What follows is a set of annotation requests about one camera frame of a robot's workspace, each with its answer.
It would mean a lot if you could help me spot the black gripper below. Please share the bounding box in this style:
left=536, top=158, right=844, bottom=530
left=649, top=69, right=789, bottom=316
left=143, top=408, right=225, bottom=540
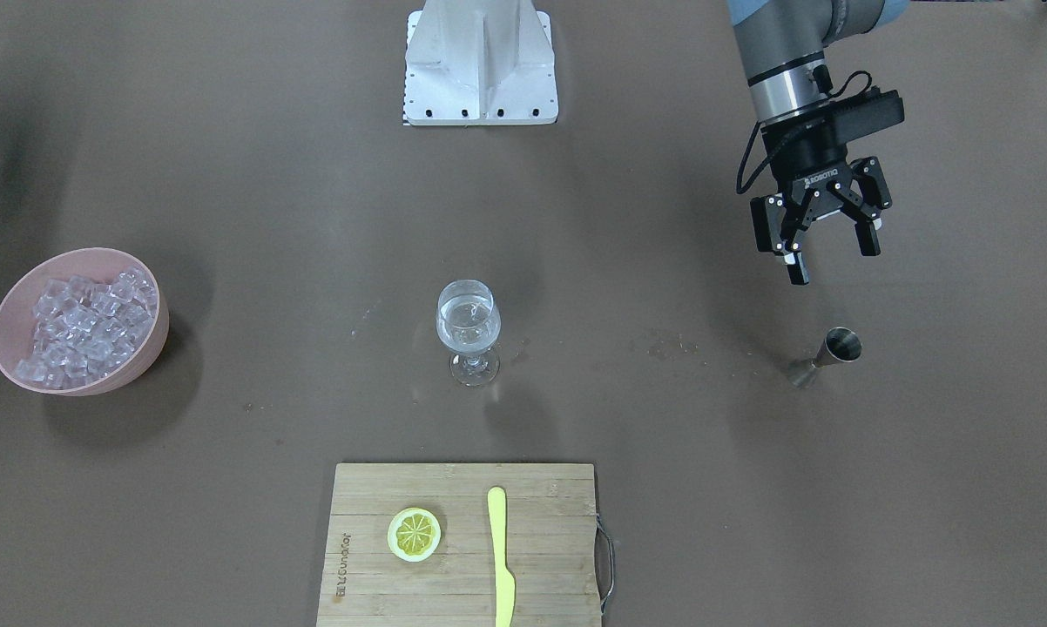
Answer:
left=750, top=118, right=891, bottom=286

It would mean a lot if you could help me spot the steel jigger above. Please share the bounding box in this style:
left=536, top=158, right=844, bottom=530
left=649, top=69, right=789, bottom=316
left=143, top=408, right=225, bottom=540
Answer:
left=787, top=327, right=862, bottom=388

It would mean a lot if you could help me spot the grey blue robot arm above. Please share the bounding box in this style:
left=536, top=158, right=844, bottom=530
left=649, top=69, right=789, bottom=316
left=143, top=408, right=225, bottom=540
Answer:
left=729, top=1, right=909, bottom=286

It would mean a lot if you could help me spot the clear wine glass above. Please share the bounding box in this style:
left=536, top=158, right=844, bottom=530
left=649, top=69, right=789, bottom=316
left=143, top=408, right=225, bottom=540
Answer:
left=436, top=279, right=502, bottom=388

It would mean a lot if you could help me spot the clear ice cubes pile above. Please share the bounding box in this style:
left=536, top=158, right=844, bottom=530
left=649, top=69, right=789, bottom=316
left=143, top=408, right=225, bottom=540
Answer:
left=13, top=266, right=159, bottom=390

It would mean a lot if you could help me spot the bamboo cutting board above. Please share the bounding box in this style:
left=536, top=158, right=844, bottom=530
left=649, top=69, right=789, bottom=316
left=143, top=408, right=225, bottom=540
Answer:
left=315, top=462, right=603, bottom=626

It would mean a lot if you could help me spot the yellow plastic knife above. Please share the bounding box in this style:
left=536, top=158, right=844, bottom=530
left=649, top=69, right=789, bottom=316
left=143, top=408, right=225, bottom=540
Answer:
left=487, top=487, right=517, bottom=627

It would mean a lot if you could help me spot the yellow lemon slice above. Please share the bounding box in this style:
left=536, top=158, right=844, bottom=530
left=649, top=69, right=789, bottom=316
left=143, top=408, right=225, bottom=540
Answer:
left=387, top=507, right=442, bottom=563

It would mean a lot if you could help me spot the pink bowl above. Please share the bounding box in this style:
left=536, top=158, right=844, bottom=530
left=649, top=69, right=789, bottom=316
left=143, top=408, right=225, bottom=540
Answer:
left=0, top=247, right=170, bottom=397

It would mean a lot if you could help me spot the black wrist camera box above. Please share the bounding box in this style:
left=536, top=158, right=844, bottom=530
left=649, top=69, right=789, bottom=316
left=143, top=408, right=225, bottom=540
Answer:
left=825, top=87, right=905, bottom=145

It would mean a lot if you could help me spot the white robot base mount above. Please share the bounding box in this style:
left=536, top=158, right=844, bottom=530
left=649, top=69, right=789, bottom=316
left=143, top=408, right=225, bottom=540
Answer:
left=402, top=1, right=559, bottom=127

